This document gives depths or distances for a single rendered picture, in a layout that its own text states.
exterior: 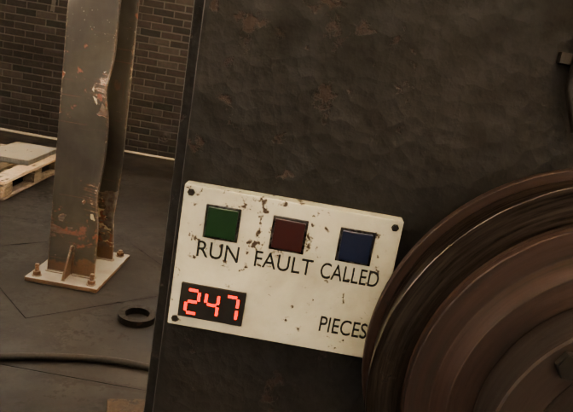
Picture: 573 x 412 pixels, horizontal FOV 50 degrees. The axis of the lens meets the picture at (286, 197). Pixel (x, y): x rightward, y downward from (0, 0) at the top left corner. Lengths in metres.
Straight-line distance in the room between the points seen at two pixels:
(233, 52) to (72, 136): 2.70
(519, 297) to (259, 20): 0.40
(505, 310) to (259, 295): 0.30
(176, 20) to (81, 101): 3.62
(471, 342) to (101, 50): 2.87
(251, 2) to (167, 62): 6.16
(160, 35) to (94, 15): 3.61
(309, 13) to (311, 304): 0.34
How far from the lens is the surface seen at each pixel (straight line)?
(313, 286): 0.75
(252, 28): 0.73
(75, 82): 3.36
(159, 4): 6.91
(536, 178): 0.68
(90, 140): 3.36
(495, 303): 0.61
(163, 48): 6.89
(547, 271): 0.61
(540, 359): 0.57
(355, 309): 0.76
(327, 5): 0.72
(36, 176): 5.42
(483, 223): 0.61
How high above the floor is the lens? 1.41
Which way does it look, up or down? 14 degrees down
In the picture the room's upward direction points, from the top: 10 degrees clockwise
